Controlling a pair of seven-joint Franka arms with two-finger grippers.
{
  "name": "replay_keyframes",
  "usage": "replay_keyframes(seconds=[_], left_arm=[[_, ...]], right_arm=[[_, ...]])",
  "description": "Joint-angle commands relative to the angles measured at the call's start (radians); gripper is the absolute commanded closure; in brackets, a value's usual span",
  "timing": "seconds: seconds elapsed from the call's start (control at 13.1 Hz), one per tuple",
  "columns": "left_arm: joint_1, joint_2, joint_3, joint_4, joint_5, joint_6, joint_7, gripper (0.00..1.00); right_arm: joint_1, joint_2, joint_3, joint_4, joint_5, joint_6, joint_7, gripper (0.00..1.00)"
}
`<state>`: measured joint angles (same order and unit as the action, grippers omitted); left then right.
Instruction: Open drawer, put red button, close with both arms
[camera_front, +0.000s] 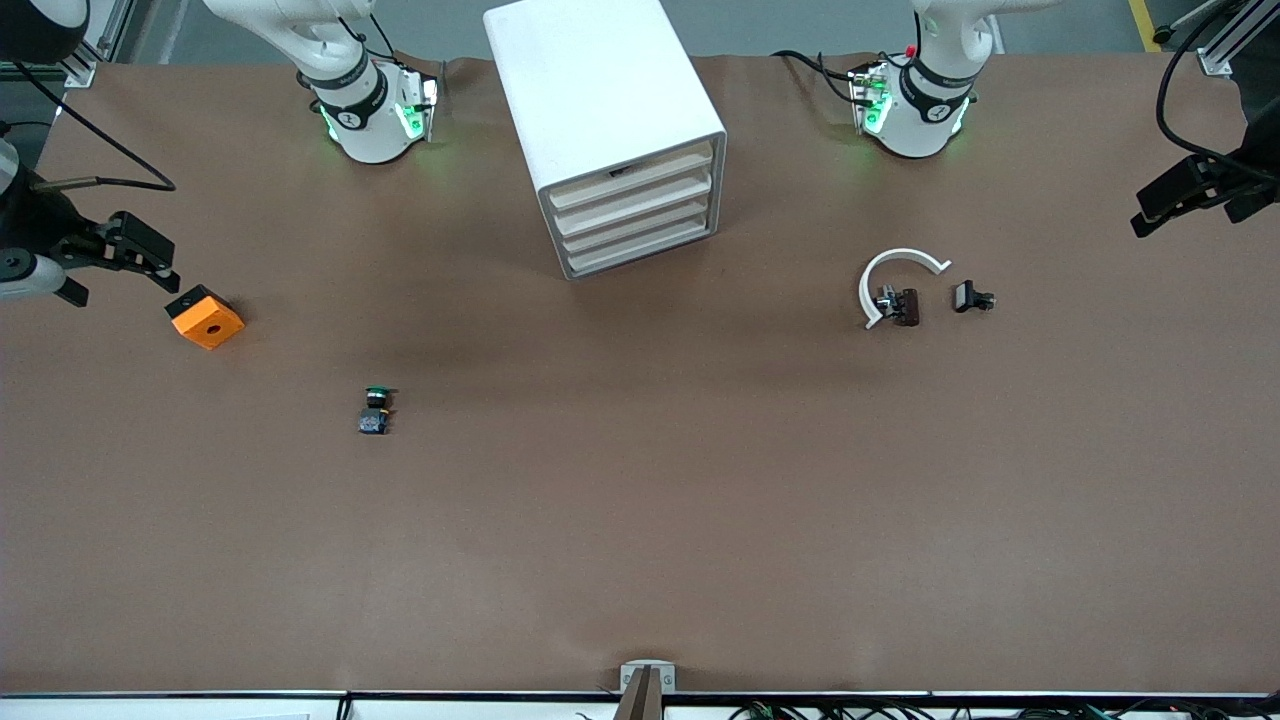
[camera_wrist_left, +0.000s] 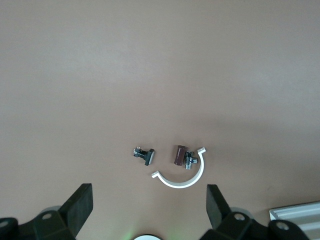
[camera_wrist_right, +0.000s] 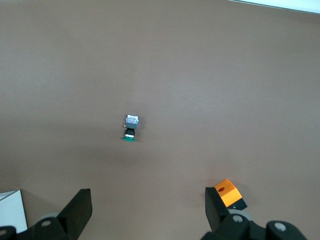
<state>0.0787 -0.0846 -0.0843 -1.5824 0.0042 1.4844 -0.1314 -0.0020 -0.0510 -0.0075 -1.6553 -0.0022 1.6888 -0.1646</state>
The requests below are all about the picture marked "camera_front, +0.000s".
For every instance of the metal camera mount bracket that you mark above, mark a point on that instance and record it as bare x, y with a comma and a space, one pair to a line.
647, 690

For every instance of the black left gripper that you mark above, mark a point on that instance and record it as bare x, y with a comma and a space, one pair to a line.
1243, 168

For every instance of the brown table mat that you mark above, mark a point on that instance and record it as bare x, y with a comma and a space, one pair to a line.
640, 520

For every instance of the small black connector part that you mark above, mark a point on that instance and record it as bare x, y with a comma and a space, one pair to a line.
970, 297

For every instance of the aluminium extrusion frame post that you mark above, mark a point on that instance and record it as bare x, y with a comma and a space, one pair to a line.
1235, 40
100, 40

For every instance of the orange black button enclosure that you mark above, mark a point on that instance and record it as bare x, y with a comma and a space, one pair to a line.
208, 325

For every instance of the grey metal rod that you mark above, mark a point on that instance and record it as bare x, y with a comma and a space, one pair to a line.
1180, 20

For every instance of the white drawer cabinet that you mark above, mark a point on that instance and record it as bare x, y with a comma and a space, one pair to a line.
590, 90

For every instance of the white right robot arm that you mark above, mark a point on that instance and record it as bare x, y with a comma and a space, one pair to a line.
350, 120

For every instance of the brown terminal block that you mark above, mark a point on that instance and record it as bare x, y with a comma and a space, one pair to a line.
903, 307

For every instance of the white table frame rail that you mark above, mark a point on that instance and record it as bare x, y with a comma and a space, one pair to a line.
200, 708

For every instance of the white plastic drawer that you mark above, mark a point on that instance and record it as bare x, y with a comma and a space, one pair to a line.
630, 203
630, 182
630, 227
630, 250

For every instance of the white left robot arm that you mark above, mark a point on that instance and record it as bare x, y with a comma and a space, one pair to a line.
925, 120

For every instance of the white curved plastic clip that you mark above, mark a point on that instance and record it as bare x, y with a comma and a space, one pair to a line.
900, 255

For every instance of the green push button switch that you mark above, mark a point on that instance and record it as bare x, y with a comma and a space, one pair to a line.
375, 422

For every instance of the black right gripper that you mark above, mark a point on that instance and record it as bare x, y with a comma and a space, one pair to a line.
42, 220

